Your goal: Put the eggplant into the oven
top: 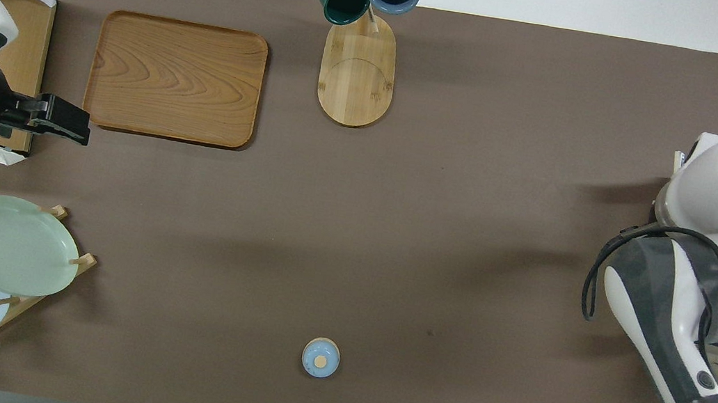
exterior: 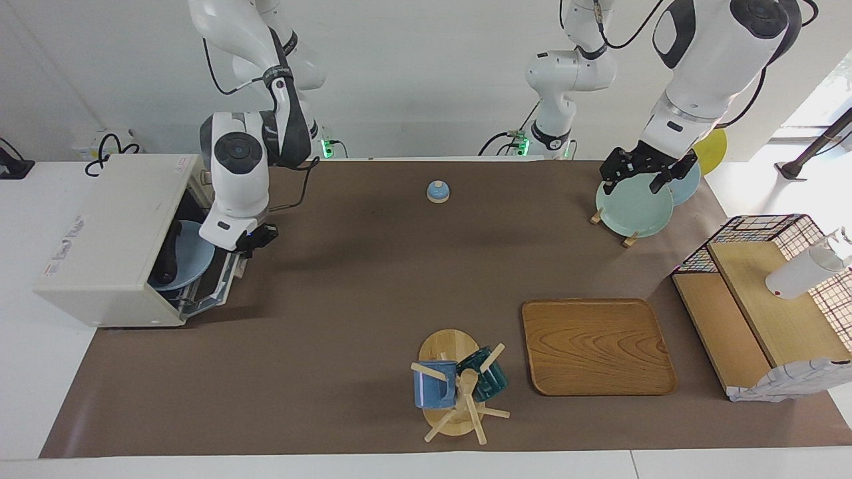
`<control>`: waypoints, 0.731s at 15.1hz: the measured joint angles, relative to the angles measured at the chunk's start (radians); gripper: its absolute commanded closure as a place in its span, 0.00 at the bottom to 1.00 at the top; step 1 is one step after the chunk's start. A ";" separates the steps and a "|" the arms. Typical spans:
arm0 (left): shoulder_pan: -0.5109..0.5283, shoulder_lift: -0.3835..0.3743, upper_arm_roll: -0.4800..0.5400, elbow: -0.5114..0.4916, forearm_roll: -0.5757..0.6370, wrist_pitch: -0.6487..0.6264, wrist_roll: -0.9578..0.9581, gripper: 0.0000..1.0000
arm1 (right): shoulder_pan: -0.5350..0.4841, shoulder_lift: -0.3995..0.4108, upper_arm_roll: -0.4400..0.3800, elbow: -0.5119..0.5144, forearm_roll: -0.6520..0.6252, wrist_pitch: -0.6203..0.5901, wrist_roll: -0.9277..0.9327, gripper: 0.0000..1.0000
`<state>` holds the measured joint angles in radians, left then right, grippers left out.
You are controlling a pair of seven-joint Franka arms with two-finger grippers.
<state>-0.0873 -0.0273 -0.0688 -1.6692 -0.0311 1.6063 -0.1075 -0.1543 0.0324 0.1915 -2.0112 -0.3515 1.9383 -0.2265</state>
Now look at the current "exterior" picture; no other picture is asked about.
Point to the glass oven door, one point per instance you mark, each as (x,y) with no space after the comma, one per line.
(223,283)

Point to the dark purple eggplant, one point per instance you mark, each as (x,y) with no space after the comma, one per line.
(168,256)

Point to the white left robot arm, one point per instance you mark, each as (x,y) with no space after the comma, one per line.
(709,60)

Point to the pale green plate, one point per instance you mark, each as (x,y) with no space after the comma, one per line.
(632,209)

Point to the blue mug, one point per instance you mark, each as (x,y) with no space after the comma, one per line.
(432,389)

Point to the black stand pole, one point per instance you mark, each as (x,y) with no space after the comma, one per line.
(819,143)

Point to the brown table mat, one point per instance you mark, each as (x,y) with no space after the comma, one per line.
(366,299)

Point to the ribbed light blue plate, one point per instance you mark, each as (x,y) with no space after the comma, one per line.
(196,263)

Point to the yellow plate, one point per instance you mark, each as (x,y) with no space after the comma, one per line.
(712,150)

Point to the bamboo mug tree stand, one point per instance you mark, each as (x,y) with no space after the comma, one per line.
(446,346)

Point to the smooth light blue plate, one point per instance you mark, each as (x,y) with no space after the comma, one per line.
(689,191)

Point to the small blue call bell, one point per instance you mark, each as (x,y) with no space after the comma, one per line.
(438,193)

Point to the beige toaster oven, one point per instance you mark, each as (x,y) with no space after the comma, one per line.
(113,233)

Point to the white power strip box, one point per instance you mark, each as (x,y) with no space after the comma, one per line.
(90,143)

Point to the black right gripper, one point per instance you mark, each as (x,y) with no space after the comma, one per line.
(265,236)

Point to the wooden two-tier shelf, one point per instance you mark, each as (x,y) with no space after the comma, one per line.
(765,313)

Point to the black clamp device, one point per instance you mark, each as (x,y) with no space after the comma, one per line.
(13,166)

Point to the rectangular wooden tray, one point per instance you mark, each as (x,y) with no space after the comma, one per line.
(596,346)

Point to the white cylindrical object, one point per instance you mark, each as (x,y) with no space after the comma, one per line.
(799,274)

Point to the dark green mug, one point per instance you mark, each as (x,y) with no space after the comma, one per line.
(492,382)

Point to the wooden dish rack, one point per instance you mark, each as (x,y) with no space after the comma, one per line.
(596,217)

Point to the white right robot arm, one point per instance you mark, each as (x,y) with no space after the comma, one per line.
(233,179)

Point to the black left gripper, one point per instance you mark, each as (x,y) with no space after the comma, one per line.
(659,161)

